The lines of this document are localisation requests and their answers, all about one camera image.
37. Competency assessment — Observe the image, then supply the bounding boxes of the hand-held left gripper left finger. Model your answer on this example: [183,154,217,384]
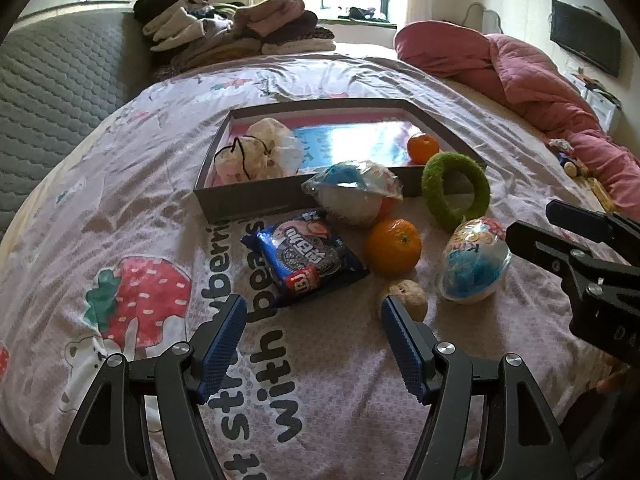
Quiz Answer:
[55,294,248,480]

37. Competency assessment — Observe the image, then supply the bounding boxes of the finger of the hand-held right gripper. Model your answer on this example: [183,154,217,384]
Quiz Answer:
[546,200,640,256]
[505,220,640,361]

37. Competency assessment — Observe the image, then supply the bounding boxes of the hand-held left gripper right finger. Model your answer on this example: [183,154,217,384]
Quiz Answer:
[380,294,576,480]

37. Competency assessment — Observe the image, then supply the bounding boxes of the walnut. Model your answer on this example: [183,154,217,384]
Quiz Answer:
[377,280,429,322]

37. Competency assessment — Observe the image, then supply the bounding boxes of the blue cookie packet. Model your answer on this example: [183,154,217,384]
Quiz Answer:
[240,209,371,309]

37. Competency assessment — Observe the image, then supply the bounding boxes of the grey shallow cardboard box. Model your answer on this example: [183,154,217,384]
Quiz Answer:
[192,98,488,224]

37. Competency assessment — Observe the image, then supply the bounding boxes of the green fuzzy ring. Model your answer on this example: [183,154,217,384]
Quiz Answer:
[421,152,492,226]

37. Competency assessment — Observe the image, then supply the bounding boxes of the blue white ball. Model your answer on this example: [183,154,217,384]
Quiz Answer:
[301,160,404,227]

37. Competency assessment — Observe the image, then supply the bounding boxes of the large orange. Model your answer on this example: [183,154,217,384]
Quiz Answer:
[363,218,422,277]

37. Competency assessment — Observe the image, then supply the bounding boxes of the wrapped egg toy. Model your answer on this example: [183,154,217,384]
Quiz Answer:
[439,216,513,304]

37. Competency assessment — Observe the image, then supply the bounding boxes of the white shelf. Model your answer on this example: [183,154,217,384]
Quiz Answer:
[570,72,623,126]

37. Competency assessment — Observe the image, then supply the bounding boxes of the pink quilt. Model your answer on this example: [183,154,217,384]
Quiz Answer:
[394,22,640,216]

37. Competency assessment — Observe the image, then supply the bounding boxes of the small orange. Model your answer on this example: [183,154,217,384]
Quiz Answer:
[407,132,441,165]

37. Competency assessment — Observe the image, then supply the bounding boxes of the strawberry printed bedsheet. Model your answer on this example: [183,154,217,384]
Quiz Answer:
[0,52,626,480]

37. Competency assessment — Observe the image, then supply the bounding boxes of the dark clothes on windowsill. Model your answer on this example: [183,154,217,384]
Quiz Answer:
[345,6,391,21]

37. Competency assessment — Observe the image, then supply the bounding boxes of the grey quilted mattress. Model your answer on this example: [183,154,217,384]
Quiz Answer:
[0,2,156,241]

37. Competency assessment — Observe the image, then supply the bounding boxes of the pile of folded clothes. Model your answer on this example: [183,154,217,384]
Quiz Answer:
[132,0,336,81]

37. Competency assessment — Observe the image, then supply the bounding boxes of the black wall television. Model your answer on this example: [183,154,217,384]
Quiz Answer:
[550,0,623,78]

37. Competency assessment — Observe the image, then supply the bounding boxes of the white drawstring pouch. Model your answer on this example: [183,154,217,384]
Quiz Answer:
[214,118,305,183]

